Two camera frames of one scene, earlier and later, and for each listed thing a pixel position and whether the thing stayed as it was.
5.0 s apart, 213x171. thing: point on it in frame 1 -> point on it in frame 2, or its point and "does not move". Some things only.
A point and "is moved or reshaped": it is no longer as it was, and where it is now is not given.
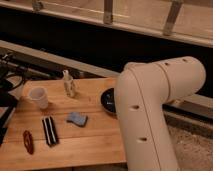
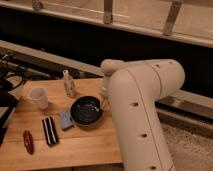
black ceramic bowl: [107, 100] is moved or reshaped
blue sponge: [77, 118] -> [65, 120]
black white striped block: [50, 131] does not move
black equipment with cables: [12, 75] does not move
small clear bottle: [69, 90] does not move
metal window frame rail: [190, 20] does not move
